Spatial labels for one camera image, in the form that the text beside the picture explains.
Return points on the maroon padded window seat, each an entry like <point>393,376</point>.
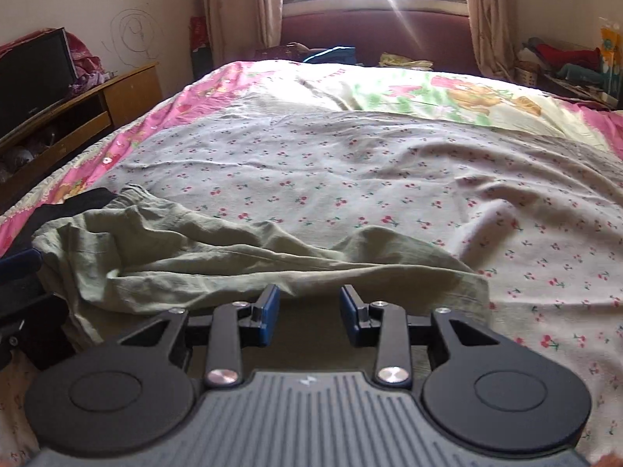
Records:
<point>370,29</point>

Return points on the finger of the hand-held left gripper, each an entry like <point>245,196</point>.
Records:
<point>19,262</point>

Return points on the light wooden cabinet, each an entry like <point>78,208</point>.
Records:
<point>131,92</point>

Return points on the dark wooden nightstand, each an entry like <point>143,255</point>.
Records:
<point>579,90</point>

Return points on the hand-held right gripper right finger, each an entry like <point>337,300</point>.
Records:
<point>351,314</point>

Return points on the red bag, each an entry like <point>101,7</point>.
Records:
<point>199,44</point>

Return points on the dark patterned cloth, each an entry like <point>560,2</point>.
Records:
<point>280,52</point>

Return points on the yellow green cloth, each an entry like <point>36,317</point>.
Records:
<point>404,61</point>

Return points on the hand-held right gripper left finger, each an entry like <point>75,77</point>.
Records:
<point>266,314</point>

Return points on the black folded cloth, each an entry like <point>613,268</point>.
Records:
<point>58,209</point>

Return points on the yellow floral packet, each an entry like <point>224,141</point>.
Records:
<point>611,58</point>

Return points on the red cloth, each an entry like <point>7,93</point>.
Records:
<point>567,53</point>

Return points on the blue cloth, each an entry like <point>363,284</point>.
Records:
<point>331,54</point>

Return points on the green linen pants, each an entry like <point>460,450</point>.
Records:
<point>146,253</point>

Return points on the purple cloth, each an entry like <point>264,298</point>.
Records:
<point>92,81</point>

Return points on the cherry print bed sheet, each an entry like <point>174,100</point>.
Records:
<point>340,180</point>

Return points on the pink patterned cloth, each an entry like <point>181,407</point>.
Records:
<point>86,56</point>

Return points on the teal cloth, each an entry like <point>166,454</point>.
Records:
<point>579,73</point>

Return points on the woven basket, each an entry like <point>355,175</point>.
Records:
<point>528,74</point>

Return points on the pink floral quilt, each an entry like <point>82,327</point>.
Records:
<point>438,92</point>

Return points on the beige curtain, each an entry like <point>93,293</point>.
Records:
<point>238,9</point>
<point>489,14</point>

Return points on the black television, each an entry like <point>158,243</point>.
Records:
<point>29,82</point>

